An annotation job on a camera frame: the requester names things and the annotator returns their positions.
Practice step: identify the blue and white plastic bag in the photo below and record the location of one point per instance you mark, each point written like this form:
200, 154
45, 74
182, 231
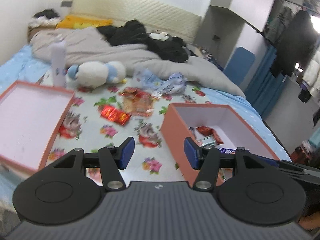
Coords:
173, 85

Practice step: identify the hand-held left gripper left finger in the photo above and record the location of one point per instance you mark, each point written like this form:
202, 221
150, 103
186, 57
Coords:
126, 152

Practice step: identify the green snack packet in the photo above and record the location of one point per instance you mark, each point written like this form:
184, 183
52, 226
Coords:
206, 142

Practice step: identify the yellow pillow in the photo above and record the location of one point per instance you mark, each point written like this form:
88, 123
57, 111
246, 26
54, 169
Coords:
80, 22

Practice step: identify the black hanging coat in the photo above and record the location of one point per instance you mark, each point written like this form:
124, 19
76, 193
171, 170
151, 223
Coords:
295, 42

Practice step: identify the grey duvet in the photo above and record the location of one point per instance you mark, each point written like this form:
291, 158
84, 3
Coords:
175, 72

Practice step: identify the black jacket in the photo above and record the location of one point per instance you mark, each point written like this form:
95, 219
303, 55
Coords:
162, 47

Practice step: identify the white and blue plush toy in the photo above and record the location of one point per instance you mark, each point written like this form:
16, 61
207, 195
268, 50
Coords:
95, 73

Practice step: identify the pink box lid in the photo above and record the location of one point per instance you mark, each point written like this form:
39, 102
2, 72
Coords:
27, 120

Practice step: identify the deep pink cardboard box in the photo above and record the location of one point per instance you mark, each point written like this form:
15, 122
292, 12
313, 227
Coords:
175, 135

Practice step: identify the purple snack packet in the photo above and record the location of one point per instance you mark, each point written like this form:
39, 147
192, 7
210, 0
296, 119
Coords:
227, 151

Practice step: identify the brown cardboard box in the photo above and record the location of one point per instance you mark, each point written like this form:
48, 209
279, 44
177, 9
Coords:
35, 31

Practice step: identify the pile of folded clothes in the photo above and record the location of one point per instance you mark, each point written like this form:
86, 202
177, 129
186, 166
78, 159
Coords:
45, 17

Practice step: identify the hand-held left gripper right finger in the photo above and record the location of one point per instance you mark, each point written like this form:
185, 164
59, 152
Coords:
191, 152

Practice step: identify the blue curtain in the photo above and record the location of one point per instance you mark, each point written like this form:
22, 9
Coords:
267, 85

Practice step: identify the clear orange snack packet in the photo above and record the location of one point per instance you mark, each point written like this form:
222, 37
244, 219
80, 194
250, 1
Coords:
140, 102

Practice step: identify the blue chair back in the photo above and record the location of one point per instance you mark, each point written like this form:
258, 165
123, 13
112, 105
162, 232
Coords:
238, 65

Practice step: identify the shiny red foil packet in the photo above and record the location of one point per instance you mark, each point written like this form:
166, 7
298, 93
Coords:
115, 115

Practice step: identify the black wall socket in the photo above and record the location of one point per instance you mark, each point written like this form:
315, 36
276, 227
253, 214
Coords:
216, 37

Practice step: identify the white spray bottle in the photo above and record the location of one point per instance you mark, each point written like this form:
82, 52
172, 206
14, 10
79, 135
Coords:
58, 65

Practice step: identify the grey wall switch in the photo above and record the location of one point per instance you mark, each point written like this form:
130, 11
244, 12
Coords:
66, 4

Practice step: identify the cream quilted headboard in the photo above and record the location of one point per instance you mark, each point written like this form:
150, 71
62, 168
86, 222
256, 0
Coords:
140, 10

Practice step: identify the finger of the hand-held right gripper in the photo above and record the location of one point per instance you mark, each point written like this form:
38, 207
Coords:
292, 170

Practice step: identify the person's right hand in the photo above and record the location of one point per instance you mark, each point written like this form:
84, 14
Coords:
312, 221

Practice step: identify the floral printed bed mat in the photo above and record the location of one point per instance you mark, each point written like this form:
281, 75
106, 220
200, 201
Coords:
100, 140

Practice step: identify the white wall cabinet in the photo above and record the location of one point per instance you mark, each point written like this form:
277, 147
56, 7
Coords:
250, 0

